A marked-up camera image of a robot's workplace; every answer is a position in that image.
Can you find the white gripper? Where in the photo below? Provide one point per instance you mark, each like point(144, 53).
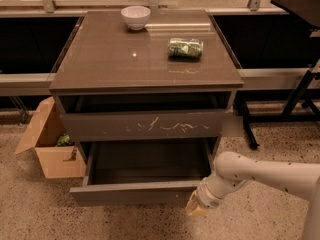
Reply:
point(205, 194)

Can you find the grey drawer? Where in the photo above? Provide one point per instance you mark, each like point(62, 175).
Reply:
point(147, 125)
point(145, 171)

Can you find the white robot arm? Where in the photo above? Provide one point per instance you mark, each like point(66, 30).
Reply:
point(231, 171)

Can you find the grey top drawer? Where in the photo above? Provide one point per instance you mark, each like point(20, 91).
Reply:
point(147, 125)

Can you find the grey drawer cabinet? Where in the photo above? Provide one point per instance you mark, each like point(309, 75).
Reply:
point(110, 68)

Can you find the green item in box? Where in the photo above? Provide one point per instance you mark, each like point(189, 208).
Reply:
point(64, 140)

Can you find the crushed green can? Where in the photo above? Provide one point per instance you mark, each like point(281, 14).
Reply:
point(188, 48)

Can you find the open cardboard box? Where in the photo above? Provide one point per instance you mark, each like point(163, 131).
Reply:
point(41, 136)

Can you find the white ceramic bowl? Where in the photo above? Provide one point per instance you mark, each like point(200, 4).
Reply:
point(136, 17)

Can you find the black table with legs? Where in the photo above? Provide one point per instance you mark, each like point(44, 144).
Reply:
point(296, 7)

